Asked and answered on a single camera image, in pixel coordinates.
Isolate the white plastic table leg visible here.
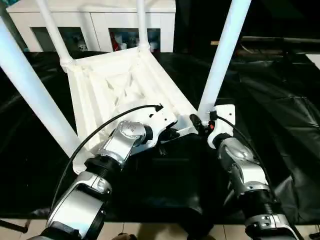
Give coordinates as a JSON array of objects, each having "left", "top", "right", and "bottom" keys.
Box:
[
  {"left": 136, "top": 0, "right": 151, "bottom": 53},
  {"left": 36, "top": 0, "right": 75, "bottom": 72},
  {"left": 197, "top": 0, "right": 253, "bottom": 121},
  {"left": 0, "top": 13, "right": 82, "bottom": 159}
]

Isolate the white plastic table top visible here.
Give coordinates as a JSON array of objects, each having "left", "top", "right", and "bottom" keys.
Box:
[{"left": 61, "top": 47, "right": 200, "bottom": 176}]

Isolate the black mat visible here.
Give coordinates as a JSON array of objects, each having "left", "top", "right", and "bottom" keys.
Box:
[{"left": 0, "top": 49, "right": 320, "bottom": 226}]

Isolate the black left robot foot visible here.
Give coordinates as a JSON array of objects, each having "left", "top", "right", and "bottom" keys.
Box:
[{"left": 117, "top": 232, "right": 137, "bottom": 240}]

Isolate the white flat board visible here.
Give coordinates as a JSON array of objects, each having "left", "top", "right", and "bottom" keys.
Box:
[{"left": 306, "top": 53, "right": 320, "bottom": 65}]

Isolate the white cabinet with glass doors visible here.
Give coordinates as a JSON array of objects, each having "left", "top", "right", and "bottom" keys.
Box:
[{"left": 6, "top": 0, "right": 177, "bottom": 53}]

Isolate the black slanted stand leg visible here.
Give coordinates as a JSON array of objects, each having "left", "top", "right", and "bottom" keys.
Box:
[{"left": 0, "top": 218, "right": 29, "bottom": 234}]

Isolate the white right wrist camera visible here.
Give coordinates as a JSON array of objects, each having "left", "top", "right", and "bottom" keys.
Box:
[{"left": 206, "top": 104, "right": 237, "bottom": 150}]

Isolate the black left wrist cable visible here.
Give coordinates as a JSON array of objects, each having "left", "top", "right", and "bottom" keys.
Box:
[{"left": 49, "top": 103, "right": 165, "bottom": 221}]

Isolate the black rail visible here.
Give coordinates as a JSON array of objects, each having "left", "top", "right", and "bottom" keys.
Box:
[{"left": 241, "top": 36, "right": 320, "bottom": 45}]

